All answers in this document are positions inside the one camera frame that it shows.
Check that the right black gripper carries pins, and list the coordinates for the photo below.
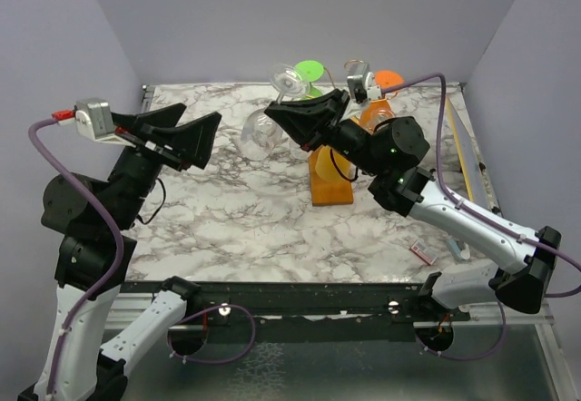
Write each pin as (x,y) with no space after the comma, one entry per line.
(302,119)

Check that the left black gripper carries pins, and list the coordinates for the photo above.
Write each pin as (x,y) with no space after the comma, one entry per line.
(194,136)

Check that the green plastic wine glass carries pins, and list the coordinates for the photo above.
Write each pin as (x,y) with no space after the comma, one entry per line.
(312,71)

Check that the yellow plastic wine glass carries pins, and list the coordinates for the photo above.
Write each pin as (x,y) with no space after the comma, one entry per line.
(332,167)

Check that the orange plastic wine glass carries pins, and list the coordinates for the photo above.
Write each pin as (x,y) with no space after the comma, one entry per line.
(385,79)

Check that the clear glass tumbler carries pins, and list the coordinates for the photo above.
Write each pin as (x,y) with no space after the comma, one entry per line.
(372,118)

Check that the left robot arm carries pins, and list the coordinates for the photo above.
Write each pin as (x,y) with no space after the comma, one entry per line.
(93,216)

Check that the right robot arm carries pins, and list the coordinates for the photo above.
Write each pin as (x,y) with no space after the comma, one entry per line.
(519,262)

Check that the red white small box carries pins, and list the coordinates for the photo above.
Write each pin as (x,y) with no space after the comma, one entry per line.
(422,251)

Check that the blue white small object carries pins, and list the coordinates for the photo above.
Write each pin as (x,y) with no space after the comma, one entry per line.
(458,249)

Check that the gold wire wine glass rack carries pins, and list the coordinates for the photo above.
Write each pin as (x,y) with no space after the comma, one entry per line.
(327,194)

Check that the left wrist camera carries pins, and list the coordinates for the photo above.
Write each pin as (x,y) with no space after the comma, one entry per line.
(93,120)

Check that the black mounting rail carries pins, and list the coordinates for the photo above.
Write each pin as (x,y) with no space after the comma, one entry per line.
(316,312)

